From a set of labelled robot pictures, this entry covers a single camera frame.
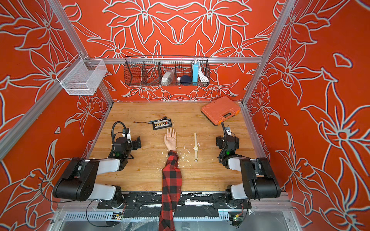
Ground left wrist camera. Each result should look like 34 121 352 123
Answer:
122 128 131 140

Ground clear plastic wall bin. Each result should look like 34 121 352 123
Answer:
57 59 107 96

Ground dark blue round object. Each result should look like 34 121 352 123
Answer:
180 75 192 86

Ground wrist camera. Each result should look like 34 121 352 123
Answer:
122 128 131 140
225 127 232 136

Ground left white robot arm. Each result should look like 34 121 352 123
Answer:
53 137 142 206

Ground beige wrist watch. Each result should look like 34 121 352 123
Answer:
193 133 198 162

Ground orange tool case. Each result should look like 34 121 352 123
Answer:
201 96 241 126

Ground clear plastic bag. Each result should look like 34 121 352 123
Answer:
161 69 175 86

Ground black wire wall basket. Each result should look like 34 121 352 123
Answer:
124 55 211 87

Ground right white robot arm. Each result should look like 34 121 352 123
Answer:
216 133 281 202

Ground red black plaid sleeve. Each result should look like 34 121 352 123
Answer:
159 151 182 231

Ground pale mannequin hand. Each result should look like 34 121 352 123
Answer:
164 128 177 151

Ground white coiled cable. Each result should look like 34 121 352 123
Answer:
198 70 210 85

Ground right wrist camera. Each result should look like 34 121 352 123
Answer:
225 127 232 136

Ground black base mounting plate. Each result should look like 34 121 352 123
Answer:
97 192 251 209

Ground black charging board yellow connectors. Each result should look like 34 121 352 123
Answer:
152 118 172 130

